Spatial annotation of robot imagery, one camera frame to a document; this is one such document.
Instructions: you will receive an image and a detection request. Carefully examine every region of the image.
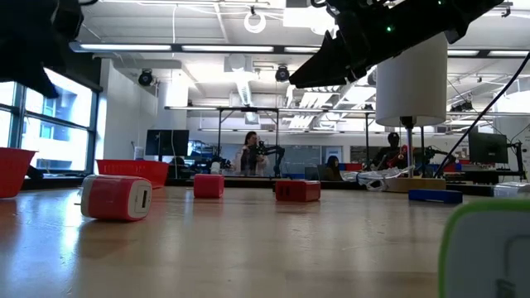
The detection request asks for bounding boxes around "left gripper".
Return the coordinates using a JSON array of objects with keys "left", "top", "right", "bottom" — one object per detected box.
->
[{"left": 0, "top": 0, "right": 84, "bottom": 99}]

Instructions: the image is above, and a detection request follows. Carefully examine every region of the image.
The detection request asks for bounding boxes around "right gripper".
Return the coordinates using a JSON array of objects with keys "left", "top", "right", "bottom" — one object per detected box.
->
[{"left": 288, "top": 0, "right": 415, "bottom": 89}]

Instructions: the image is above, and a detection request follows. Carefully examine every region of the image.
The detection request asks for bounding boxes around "red cube wall charger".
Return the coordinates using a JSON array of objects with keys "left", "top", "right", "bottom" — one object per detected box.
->
[{"left": 274, "top": 179, "right": 322, "bottom": 203}]

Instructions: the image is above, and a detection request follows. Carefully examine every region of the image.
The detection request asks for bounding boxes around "red and white wall charger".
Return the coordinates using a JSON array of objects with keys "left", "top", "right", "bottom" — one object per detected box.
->
[{"left": 74, "top": 174, "right": 153, "bottom": 222}]

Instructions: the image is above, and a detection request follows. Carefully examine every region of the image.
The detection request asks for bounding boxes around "blue power bank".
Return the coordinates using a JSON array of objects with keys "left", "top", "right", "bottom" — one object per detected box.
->
[{"left": 407, "top": 189, "right": 464, "bottom": 204}]

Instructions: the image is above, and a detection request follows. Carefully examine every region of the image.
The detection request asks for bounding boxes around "pink cube wall charger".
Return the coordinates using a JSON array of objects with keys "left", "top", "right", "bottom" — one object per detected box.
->
[{"left": 193, "top": 173, "right": 225, "bottom": 199}]

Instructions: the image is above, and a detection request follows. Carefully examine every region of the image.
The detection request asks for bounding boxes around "large glass window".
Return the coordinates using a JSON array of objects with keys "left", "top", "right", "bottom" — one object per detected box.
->
[{"left": 0, "top": 68, "right": 100, "bottom": 175}]

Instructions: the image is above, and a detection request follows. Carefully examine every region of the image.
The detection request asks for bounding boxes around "white cylindrical lamp shade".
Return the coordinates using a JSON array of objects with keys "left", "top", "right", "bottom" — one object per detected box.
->
[{"left": 374, "top": 31, "right": 449, "bottom": 128}]

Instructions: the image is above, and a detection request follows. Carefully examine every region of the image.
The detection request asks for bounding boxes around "red plastic mesh basket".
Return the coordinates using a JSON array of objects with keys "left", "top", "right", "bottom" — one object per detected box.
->
[
  {"left": 0, "top": 147, "right": 37, "bottom": 199},
  {"left": 95, "top": 159, "right": 170, "bottom": 190}
]

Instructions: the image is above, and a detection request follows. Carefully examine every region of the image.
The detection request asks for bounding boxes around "black computer monitor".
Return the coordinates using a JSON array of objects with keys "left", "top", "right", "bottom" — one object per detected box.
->
[
  {"left": 144, "top": 128, "right": 190, "bottom": 157},
  {"left": 468, "top": 131, "right": 509, "bottom": 165}
]

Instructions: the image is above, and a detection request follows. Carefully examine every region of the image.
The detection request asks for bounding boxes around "round wooden lamp base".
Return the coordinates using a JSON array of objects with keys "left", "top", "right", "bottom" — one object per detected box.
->
[{"left": 384, "top": 176, "right": 447, "bottom": 195}]

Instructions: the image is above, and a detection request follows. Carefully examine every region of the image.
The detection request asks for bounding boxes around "white ring ceiling light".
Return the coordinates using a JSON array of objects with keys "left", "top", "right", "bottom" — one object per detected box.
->
[{"left": 243, "top": 11, "right": 267, "bottom": 35}]

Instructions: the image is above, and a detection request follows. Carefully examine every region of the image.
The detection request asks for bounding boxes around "black metal frame rig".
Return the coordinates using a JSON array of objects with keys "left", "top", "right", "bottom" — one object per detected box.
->
[{"left": 216, "top": 106, "right": 280, "bottom": 177}]

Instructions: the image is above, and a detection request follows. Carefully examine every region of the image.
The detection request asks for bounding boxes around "white coiled lamp cable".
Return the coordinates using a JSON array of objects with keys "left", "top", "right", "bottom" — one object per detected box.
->
[{"left": 341, "top": 165, "right": 417, "bottom": 192}]

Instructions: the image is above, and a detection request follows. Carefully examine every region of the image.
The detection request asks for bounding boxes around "black aluminium table frame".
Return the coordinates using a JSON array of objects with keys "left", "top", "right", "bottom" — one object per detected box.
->
[{"left": 20, "top": 173, "right": 530, "bottom": 198}]

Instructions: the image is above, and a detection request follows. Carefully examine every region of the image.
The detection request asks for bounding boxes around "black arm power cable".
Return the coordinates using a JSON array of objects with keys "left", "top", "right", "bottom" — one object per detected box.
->
[{"left": 434, "top": 51, "right": 530, "bottom": 178}]

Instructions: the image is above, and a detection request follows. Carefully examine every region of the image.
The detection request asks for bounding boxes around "green and white wall charger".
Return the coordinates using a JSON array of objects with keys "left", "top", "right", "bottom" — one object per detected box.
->
[{"left": 437, "top": 198, "right": 530, "bottom": 298}]

